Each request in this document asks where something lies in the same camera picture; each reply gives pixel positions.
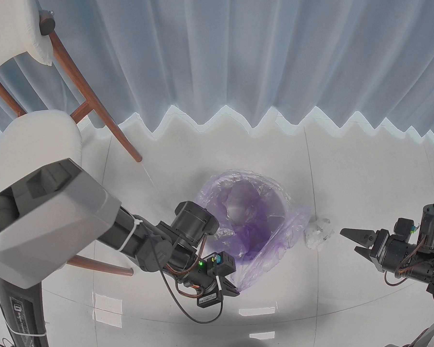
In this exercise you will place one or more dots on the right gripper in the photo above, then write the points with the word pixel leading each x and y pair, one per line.
pixel 398 257

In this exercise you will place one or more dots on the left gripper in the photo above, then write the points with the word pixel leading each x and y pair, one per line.
pixel 206 284

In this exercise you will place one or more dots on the white paper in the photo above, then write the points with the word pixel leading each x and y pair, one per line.
pixel 316 234

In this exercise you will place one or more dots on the purple plastic bag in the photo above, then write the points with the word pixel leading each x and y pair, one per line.
pixel 260 230

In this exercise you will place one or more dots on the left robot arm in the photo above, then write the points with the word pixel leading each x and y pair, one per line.
pixel 58 215

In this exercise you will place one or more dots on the white trash bin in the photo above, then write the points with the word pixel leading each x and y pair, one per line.
pixel 279 200

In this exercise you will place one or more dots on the pale blue curtain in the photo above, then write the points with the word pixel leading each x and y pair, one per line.
pixel 238 49

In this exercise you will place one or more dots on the white cushioned wooden chair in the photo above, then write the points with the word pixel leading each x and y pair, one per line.
pixel 7 24

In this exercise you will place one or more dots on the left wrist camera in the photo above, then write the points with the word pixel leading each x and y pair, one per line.
pixel 224 262

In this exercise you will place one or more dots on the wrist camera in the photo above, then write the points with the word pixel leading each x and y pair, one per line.
pixel 403 227
pixel 224 262

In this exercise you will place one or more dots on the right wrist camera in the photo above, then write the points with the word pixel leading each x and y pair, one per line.
pixel 403 227

